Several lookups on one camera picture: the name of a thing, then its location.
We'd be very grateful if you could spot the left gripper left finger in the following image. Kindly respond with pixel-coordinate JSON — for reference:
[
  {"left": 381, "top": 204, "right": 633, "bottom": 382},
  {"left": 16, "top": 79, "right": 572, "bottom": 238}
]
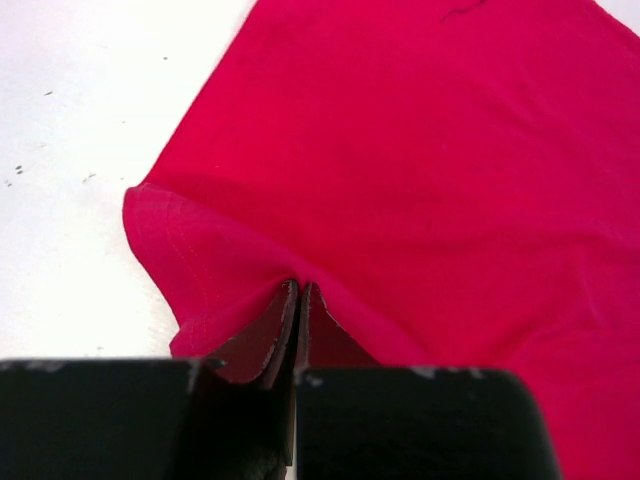
[{"left": 1, "top": 280, "right": 299, "bottom": 479}]

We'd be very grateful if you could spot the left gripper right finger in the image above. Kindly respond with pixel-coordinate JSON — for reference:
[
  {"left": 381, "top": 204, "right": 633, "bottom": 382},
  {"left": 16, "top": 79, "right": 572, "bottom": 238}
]
[{"left": 295, "top": 283, "right": 561, "bottom": 479}]

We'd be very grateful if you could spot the crimson red t-shirt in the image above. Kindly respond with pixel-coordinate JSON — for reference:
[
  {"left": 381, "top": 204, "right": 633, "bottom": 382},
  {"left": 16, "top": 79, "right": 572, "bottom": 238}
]
[{"left": 123, "top": 1, "right": 639, "bottom": 479}]

